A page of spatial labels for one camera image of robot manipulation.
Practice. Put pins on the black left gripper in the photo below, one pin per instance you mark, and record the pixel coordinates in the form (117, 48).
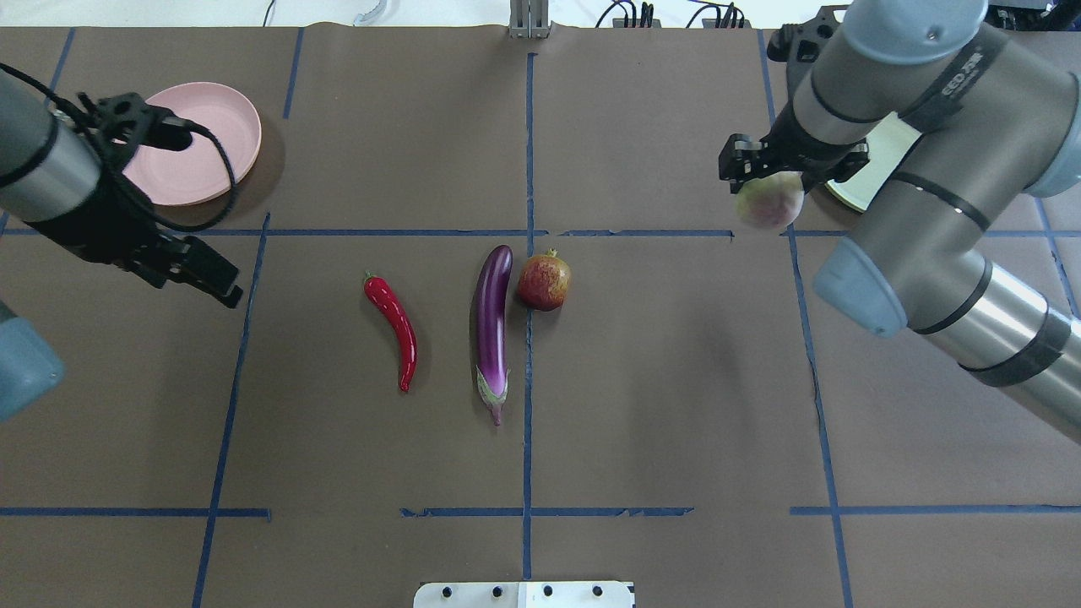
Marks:
(91, 222)

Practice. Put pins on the red chili pepper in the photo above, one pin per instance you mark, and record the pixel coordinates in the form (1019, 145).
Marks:
(383, 297)

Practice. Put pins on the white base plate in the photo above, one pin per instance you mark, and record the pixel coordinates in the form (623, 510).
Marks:
(575, 593)

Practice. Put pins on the pink plate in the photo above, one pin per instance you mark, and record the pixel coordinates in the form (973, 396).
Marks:
(197, 174)

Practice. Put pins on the purple eggplant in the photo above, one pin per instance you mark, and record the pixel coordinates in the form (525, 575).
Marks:
(490, 303)

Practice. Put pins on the green pink peach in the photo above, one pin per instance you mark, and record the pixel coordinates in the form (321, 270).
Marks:
(772, 202)

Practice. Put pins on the green plate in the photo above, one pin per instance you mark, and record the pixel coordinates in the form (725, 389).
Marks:
(888, 144)

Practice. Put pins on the red pomegranate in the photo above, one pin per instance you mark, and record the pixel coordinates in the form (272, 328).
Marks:
(544, 282)

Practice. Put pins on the aluminium post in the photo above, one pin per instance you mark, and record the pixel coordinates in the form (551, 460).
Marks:
(529, 19)

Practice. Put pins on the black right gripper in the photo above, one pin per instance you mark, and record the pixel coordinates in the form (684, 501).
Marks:
(792, 141)

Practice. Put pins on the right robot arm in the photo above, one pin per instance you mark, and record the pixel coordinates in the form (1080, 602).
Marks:
(995, 121)

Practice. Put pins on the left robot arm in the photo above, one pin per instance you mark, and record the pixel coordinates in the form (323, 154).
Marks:
(63, 164)

